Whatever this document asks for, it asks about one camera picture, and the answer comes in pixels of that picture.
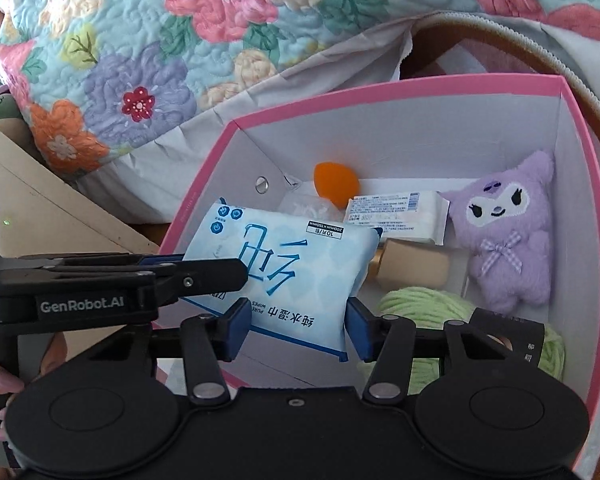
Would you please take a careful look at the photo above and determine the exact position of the beige board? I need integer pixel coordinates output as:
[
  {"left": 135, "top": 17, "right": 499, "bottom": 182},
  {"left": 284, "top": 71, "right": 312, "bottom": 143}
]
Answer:
[{"left": 0, "top": 115, "right": 161, "bottom": 361}]

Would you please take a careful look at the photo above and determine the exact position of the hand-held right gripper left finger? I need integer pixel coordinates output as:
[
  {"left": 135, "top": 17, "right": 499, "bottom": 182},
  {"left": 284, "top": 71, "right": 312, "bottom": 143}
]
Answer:
[{"left": 77, "top": 297, "right": 251, "bottom": 406}]

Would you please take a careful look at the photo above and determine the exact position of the person's left hand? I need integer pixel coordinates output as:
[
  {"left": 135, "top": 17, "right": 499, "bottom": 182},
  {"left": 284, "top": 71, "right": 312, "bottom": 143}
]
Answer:
[{"left": 0, "top": 359, "right": 27, "bottom": 396}]

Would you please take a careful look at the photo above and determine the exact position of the striped rug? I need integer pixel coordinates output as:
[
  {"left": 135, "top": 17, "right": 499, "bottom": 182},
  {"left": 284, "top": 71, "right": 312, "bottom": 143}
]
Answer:
[{"left": 400, "top": 10, "right": 600, "bottom": 480}]

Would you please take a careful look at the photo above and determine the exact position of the floral quilt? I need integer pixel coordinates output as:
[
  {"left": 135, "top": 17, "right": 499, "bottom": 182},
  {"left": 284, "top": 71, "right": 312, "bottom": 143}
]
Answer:
[{"left": 0, "top": 0, "right": 600, "bottom": 181}]

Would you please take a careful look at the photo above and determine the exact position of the pink cardboard box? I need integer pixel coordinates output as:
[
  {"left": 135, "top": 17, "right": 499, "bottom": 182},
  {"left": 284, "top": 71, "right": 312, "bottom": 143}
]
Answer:
[{"left": 157, "top": 74, "right": 600, "bottom": 480}]

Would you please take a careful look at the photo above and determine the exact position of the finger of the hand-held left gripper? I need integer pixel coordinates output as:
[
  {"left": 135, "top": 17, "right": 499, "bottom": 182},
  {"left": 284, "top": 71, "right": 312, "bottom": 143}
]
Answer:
[
  {"left": 45, "top": 258, "right": 249, "bottom": 302},
  {"left": 19, "top": 253, "right": 183, "bottom": 267}
]

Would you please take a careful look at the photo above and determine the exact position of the purple plush toy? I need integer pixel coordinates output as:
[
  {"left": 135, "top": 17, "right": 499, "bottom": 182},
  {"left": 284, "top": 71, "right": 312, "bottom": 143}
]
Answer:
[{"left": 439, "top": 150, "right": 556, "bottom": 314}]

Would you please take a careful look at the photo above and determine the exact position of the blue white wet wipes packet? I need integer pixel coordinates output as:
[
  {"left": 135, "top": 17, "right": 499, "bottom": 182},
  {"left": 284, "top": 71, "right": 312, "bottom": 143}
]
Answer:
[{"left": 180, "top": 200, "right": 384, "bottom": 364}]

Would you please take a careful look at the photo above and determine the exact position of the clear plastic floss pick box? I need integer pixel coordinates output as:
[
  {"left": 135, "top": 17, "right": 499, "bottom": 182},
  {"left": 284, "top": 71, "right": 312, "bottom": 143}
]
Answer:
[{"left": 278, "top": 195, "right": 332, "bottom": 218}]

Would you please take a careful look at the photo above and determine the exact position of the orange makeup sponge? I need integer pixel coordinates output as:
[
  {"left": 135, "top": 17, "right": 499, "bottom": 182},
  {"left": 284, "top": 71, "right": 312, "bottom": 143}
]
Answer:
[{"left": 314, "top": 161, "right": 361, "bottom": 209}]

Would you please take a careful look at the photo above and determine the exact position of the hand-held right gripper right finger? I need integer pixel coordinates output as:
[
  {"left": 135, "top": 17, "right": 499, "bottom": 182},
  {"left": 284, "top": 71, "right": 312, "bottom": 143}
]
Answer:
[{"left": 344, "top": 297, "right": 546, "bottom": 406}]

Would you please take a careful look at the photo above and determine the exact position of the white tissue pack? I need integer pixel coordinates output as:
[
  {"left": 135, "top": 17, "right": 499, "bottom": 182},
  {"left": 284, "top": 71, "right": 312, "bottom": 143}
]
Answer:
[{"left": 345, "top": 191, "right": 451, "bottom": 246}]

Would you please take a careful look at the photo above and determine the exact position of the green yarn ball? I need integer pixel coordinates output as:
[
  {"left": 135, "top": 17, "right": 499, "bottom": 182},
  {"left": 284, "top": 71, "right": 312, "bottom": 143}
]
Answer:
[{"left": 357, "top": 285, "right": 567, "bottom": 396}]

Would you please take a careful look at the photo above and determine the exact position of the beige foundation bottle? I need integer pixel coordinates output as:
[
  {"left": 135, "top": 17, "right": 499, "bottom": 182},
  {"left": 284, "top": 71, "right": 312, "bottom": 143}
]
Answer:
[{"left": 367, "top": 238, "right": 451, "bottom": 289}]

